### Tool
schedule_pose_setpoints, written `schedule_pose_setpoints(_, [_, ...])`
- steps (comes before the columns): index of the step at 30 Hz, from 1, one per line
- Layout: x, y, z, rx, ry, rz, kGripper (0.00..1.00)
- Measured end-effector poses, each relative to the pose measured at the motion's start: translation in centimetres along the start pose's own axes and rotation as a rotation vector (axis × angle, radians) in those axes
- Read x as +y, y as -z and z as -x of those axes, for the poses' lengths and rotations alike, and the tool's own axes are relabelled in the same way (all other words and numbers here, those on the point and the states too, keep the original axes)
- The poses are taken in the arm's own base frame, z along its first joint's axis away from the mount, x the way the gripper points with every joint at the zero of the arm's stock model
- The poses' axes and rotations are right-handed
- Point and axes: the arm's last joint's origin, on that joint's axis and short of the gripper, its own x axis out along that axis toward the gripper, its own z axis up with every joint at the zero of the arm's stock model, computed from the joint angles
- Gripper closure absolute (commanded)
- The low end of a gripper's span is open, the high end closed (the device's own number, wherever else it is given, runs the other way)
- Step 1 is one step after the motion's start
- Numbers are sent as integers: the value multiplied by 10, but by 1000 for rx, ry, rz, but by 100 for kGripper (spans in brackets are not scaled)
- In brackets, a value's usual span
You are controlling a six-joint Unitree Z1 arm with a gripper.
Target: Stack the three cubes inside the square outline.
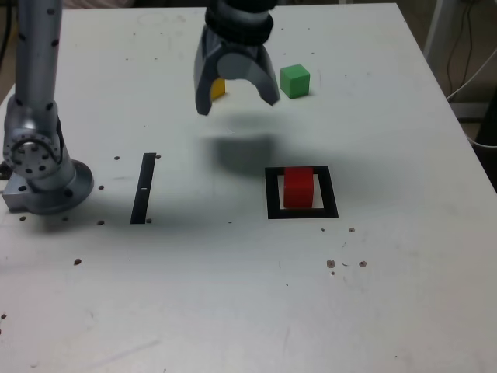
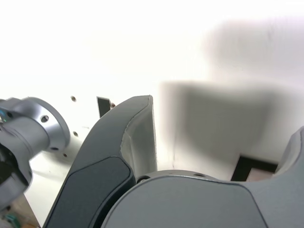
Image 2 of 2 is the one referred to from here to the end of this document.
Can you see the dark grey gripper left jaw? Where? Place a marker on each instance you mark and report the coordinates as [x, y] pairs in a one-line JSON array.
[[99, 154]]

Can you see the grey gripper right jaw with disc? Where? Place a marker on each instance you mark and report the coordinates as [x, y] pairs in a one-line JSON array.
[[190, 204]]

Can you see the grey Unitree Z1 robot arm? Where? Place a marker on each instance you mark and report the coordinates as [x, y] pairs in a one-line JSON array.
[[31, 133]]

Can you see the black tape square outline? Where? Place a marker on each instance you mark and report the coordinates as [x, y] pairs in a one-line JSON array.
[[240, 168]]

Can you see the black tape strip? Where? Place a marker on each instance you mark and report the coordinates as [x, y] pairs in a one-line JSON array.
[[103, 107]]

